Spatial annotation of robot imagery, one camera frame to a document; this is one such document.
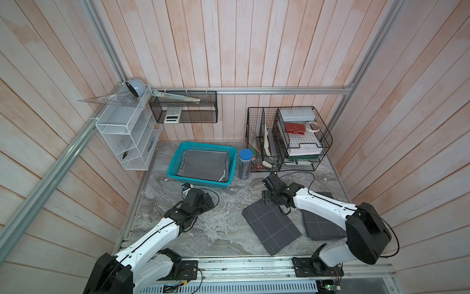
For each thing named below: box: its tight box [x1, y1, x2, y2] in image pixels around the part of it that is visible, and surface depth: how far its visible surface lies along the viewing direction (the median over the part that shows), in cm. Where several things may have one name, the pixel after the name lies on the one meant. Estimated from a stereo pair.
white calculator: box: [163, 106, 182, 124], surface depth 100 cm
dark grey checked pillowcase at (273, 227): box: [241, 199, 303, 257], surface depth 86 cm
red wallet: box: [285, 122, 306, 135], surface depth 98 cm
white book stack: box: [287, 143, 323, 157], surface depth 94 cm
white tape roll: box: [305, 121, 321, 133], surface depth 103 cm
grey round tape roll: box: [126, 77, 147, 98], surface depth 85 cm
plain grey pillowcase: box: [176, 149, 231, 182], surface depth 103 cm
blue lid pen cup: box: [238, 148, 253, 181], surface depth 95 cm
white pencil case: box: [279, 108, 317, 122], surface depth 106 cm
